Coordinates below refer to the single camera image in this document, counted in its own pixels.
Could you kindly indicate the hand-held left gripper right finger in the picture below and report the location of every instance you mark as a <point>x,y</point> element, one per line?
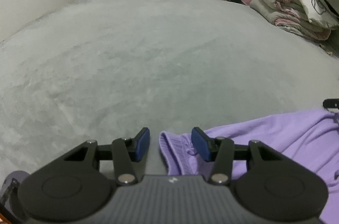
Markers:
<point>200,144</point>

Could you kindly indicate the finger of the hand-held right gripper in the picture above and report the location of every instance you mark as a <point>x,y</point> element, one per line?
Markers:
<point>332,103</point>

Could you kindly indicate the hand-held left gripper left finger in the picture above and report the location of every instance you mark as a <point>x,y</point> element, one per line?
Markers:
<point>141,144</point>

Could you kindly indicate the purple pants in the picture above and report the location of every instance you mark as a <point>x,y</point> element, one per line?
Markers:
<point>291,134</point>

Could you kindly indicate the folded white pink quilt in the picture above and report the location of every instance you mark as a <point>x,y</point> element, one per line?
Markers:
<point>280,9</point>

